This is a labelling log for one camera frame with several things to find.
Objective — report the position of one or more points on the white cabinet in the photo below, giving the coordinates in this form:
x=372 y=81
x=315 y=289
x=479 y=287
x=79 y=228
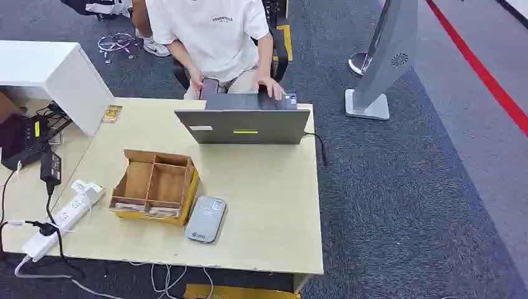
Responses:
x=62 y=74

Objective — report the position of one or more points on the person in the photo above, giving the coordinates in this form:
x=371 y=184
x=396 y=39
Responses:
x=214 y=37

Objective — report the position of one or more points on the white power strip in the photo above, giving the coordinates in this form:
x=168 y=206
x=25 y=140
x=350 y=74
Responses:
x=57 y=227

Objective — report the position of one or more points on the black electronic device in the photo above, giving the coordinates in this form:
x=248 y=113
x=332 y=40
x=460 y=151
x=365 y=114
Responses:
x=20 y=140

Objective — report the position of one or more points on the pale wooden desk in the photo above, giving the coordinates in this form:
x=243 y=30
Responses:
x=231 y=198

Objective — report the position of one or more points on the black power adapter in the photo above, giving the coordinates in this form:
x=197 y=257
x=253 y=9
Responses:
x=51 y=167

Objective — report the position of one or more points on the small printed card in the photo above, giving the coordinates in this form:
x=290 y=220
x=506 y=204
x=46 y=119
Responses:
x=112 y=113

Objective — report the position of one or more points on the grey display stand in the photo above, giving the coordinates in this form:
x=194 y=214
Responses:
x=385 y=62

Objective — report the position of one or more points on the white sneaker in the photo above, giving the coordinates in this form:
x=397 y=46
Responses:
x=156 y=47

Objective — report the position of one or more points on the grey card reader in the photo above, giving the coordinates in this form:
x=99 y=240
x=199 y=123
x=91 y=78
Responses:
x=206 y=218

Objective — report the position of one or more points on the red floor tape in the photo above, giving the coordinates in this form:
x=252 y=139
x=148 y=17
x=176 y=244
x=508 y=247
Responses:
x=478 y=68

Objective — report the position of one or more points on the dark smartphone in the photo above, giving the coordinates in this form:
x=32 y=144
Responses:
x=209 y=87

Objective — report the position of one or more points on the grey laptop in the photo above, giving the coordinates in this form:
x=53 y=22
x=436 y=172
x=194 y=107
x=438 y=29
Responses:
x=247 y=124

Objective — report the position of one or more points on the wooden card box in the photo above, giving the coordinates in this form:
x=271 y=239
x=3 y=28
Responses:
x=159 y=185

